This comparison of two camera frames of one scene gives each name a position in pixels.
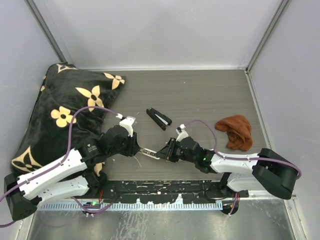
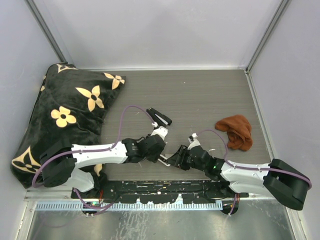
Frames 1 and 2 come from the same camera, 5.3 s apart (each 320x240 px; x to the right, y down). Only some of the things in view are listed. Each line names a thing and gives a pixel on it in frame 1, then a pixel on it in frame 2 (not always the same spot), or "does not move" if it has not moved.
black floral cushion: [67, 114] does not move
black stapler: [161, 120] does not move
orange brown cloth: [239, 130] does not move
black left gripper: [133, 146] to [154, 157]
